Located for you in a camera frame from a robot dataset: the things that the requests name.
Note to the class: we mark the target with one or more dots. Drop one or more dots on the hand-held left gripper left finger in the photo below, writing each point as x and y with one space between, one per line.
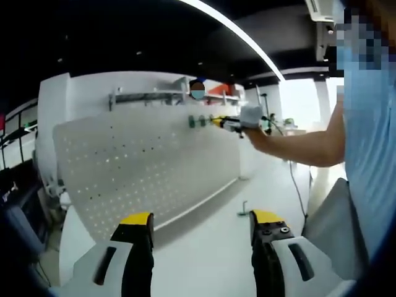
130 266

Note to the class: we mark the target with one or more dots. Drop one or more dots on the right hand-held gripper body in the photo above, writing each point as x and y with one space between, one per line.
250 116

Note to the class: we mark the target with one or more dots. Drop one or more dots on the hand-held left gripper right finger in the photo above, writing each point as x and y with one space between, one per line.
278 266

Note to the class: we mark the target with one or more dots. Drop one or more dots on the white perforated mounting plate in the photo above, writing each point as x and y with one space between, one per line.
139 173

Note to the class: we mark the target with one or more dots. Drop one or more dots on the person's right hand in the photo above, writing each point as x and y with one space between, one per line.
258 137

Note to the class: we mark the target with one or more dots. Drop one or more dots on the black tripod stand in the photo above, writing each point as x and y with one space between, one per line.
265 105

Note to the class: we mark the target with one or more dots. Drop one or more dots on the grey mesh office chair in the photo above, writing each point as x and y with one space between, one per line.
334 222

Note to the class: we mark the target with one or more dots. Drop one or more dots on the curved ceiling light strip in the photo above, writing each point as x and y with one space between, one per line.
232 25

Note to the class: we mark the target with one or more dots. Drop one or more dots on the dark desk equipment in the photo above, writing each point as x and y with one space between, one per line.
21 210

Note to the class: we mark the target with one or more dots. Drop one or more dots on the person's blue shirt torso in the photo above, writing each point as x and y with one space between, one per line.
371 139

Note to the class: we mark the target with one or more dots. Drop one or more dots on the ceiling air conditioner unit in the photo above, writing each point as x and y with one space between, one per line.
318 9

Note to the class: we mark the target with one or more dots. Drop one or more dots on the black framed window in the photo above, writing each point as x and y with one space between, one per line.
18 130

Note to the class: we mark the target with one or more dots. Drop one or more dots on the red wall panel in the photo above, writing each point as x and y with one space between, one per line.
219 89

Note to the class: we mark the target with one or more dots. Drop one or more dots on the white wall shelf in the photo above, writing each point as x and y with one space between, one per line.
139 96

